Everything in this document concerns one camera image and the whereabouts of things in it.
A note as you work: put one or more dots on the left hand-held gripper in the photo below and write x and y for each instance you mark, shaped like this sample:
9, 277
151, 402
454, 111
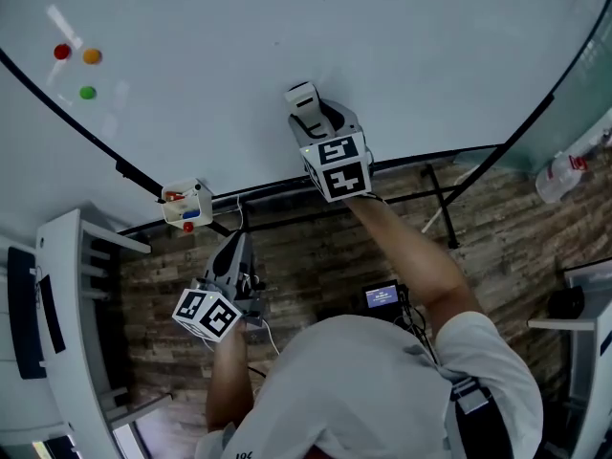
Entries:
210, 311

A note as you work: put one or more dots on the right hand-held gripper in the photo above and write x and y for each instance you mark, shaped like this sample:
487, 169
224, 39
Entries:
342, 170

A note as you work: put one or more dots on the large white whiteboard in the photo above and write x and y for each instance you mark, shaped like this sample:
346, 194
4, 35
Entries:
248, 65

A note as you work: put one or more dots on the person's left forearm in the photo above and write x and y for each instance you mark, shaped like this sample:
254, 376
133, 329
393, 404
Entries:
229, 380

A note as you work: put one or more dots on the person's right forearm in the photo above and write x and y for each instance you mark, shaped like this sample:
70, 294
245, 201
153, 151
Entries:
411, 256

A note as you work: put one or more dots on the black whiteboard stand leg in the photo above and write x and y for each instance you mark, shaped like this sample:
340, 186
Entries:
442, 203

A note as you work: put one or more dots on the red round magnet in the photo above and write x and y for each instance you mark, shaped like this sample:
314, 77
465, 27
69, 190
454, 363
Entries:
188, 227
62, 51

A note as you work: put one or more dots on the white marker tray box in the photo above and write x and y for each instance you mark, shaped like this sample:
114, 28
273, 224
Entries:
193, 208

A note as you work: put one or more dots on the orange marker pen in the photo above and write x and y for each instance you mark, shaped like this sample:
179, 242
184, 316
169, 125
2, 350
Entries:
175, 196

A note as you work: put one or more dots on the white curved desk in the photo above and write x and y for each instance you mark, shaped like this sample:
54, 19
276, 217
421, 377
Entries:
72, 333

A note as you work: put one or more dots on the small black screen device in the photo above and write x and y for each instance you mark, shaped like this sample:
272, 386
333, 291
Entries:
381, 295

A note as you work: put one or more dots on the person's white t-shirt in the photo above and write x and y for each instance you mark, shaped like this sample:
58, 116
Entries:
363, 390

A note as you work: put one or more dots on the black flat monitor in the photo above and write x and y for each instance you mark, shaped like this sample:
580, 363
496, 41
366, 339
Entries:
24, 313

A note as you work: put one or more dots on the green round magnet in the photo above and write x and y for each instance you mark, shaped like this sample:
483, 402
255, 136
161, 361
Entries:
87, 93

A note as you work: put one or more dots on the orange round magnet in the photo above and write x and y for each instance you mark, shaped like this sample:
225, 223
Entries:
92, 56

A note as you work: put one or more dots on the clear plastic water bottle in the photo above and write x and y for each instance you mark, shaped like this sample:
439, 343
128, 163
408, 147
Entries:
559, 175

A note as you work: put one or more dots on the frosted glass partition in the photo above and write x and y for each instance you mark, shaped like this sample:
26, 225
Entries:
569, 113

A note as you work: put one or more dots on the black bag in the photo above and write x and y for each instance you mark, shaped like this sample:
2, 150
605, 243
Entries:
567, 301

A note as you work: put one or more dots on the white side desk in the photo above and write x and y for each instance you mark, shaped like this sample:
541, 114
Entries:
588, 342

